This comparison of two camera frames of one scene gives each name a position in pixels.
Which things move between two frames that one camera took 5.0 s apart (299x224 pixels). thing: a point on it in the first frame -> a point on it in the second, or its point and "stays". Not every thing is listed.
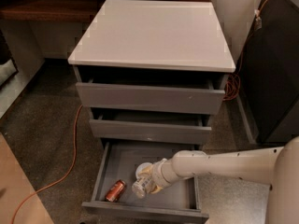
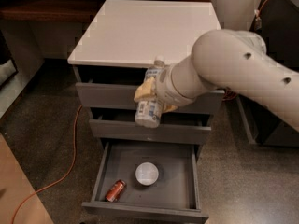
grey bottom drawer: [117, 173] stays
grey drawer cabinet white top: [152, 74] stays
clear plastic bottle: [140, 187] -> [148, 113]
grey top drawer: [182, 95] stays
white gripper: [158, 173] -> [163, 84]
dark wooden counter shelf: [66, 7] stays
